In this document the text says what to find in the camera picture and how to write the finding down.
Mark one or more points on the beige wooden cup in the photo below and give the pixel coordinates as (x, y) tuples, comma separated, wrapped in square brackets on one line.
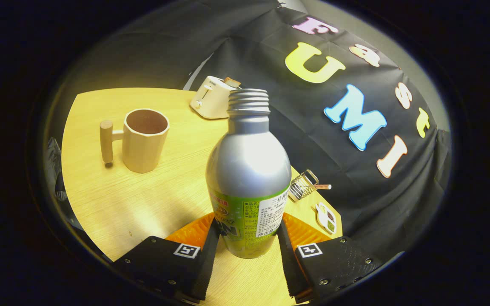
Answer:
[(143, 148)]

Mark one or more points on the copper stick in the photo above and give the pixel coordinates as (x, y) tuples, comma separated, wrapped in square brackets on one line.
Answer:
[(323, 186)]

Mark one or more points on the white divided sauce dish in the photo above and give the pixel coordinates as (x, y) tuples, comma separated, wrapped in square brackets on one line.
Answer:
[(326, 217)]

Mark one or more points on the toast slice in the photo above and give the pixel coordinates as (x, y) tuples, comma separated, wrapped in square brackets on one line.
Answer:
[(232, 81)]

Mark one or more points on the silver bottle with green label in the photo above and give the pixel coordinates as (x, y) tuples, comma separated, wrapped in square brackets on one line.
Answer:
[(247, 161)]

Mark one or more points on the wooden table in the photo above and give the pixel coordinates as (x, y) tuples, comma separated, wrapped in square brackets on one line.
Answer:
[(143, 204)]

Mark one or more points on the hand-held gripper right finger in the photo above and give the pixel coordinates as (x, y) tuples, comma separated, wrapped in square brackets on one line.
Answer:
[(289, 267)]

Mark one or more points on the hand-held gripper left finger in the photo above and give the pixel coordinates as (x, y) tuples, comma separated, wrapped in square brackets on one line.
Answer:
[(204, 272)]

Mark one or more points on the white toaster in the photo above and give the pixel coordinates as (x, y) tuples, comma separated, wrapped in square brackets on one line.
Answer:
[(211, 100)]

